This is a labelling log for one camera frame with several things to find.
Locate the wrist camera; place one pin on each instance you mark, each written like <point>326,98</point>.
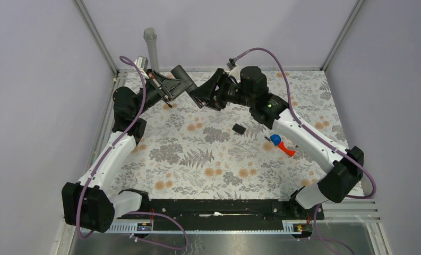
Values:
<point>142,64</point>
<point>234,69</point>

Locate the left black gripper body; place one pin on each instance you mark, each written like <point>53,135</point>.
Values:
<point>153,94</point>

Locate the silver microphone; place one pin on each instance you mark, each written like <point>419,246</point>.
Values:
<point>150,37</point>

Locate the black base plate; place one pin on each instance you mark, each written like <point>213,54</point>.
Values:
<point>224,215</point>

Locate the blue and orange toy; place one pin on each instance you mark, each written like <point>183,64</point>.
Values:
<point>277,141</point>

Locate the black remote battery cover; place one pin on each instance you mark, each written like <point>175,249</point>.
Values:
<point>239,129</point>

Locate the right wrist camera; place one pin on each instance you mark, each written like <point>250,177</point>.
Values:
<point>234,69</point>

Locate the floral patterned mat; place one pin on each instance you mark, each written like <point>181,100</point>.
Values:
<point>188,152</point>

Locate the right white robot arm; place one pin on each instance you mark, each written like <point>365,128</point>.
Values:
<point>341,165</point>

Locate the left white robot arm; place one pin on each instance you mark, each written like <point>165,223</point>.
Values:
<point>87,203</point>

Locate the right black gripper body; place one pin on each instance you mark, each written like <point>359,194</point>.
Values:
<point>228,92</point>

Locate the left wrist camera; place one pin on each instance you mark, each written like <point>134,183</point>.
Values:
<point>142,64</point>

